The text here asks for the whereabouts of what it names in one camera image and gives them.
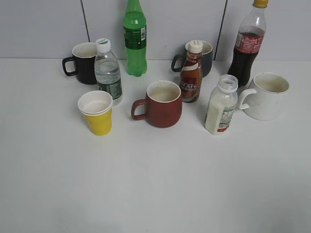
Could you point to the yellow paper cup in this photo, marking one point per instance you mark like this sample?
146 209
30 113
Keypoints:
96 107

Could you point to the milk bottle without cap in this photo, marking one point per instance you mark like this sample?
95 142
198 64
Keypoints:
221 105

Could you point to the red ceramic mug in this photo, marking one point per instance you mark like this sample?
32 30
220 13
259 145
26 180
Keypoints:
162 105

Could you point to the brown coffee drink bottle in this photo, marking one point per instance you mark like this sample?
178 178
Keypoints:
191 73

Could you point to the clear water bottle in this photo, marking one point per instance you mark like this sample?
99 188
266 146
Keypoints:
107 70

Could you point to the dark grey mug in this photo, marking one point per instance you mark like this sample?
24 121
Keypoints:
206 61

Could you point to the green soda bottle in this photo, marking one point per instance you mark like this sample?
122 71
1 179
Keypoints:
135 37

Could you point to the black ceramic mug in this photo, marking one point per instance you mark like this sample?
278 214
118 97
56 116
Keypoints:
83 56

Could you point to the white ceramic mug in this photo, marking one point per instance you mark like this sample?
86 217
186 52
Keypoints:
263 99

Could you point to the cola bottle yellow cap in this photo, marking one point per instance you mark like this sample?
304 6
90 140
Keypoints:
248 42

